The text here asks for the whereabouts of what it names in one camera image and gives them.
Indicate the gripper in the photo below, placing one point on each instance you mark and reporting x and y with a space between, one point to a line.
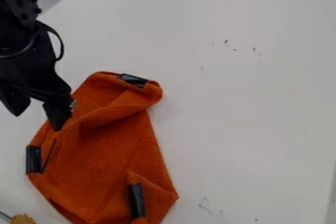
30 67

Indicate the orange cloth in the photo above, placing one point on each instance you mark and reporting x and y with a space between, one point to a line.
105 156

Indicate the yellow toy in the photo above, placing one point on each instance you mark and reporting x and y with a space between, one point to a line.
22 219

